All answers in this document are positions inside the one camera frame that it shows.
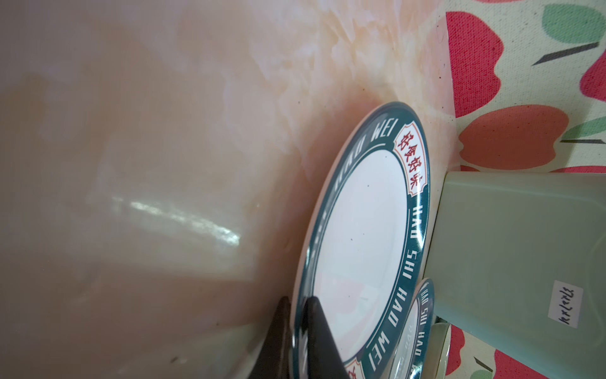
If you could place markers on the small green-rim plate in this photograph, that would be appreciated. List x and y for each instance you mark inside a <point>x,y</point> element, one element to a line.
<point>411,351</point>
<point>365,243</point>

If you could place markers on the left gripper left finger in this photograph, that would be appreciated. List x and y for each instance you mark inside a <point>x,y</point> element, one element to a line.
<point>273,360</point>

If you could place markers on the cream floral plate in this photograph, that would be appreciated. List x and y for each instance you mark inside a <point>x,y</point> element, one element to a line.
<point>436,359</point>

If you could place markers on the green plastic bin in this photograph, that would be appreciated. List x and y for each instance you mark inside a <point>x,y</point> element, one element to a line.
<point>518,260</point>

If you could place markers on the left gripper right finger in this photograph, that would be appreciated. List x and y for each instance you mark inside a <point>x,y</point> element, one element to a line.
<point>323,361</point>

